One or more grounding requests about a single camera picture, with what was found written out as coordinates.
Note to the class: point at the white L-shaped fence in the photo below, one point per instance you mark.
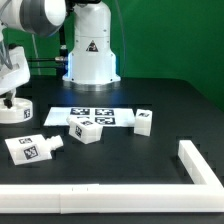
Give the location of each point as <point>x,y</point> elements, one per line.
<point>204,194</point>

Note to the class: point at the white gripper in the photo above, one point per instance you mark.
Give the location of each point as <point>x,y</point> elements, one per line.
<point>15,77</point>

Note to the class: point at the white marker sheet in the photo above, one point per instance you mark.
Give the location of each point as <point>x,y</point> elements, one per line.
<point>110,117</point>

